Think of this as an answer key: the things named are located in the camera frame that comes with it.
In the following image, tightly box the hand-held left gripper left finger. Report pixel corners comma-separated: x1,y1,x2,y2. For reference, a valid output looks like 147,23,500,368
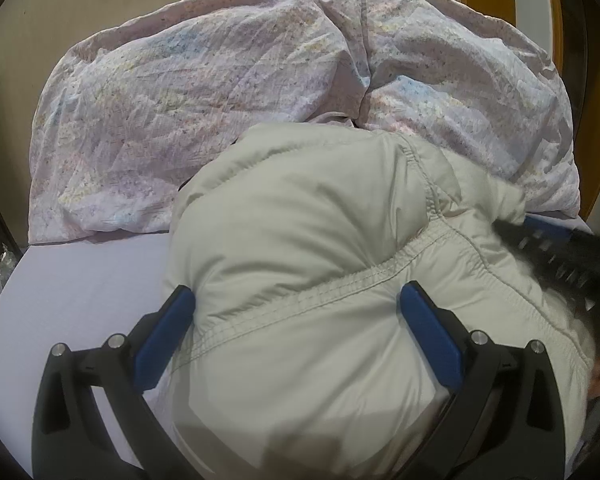
30,284,197,480

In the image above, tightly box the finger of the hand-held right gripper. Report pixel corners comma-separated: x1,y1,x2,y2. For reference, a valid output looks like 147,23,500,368
494,219,600,313
524,215,597,242

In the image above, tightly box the white puffer jacket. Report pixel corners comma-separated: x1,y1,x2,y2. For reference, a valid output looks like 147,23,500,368
155,122,598,480

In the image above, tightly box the pastel patterned quilt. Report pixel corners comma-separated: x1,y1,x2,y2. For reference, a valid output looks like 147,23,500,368
27,0,581,246

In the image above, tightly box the bed with lavender sheet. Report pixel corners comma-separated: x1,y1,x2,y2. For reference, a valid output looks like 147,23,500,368
0,212,588,480

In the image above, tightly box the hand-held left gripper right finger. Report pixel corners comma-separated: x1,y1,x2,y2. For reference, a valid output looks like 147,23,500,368
399,281,567,480

